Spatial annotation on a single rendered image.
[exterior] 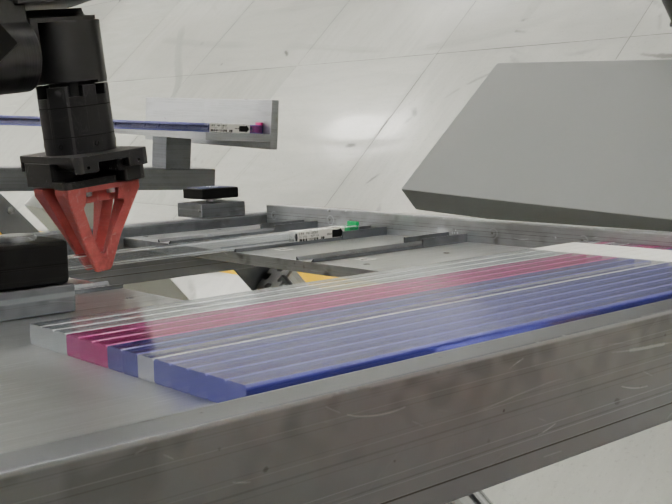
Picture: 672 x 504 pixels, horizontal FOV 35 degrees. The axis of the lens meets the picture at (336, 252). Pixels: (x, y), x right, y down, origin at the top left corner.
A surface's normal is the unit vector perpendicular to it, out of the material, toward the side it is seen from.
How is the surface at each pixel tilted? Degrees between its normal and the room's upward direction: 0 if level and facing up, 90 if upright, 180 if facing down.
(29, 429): 43
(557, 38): 0
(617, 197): 0
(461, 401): 90
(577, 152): 0
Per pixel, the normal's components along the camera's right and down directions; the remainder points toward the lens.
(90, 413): -0.02, -0.99
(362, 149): -0.53, -0.66
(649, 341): 0.66, 0.07
